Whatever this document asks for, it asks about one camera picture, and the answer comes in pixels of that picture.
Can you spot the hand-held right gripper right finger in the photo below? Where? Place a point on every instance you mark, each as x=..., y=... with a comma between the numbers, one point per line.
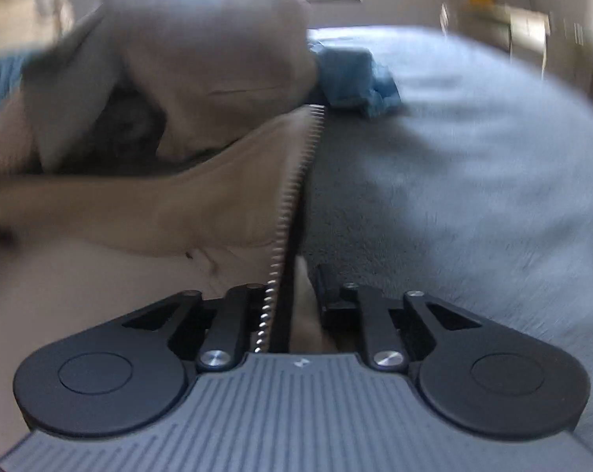
x=328, y=301

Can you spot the white desk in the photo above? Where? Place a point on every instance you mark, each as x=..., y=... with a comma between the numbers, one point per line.
x=513, y=24

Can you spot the cream zip jacket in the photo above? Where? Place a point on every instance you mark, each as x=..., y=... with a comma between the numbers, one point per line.
x=154, y=216

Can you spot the tan garment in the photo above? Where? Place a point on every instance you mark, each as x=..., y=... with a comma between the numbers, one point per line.
x=218, y=69

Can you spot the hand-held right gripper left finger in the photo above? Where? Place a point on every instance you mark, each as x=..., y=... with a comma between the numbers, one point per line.
x=237, y=301

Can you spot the light blue garment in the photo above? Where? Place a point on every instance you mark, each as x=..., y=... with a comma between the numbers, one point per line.
x=355, y=78

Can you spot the cream bedpost finial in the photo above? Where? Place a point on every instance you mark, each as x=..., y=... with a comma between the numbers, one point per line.
x=445, y=17

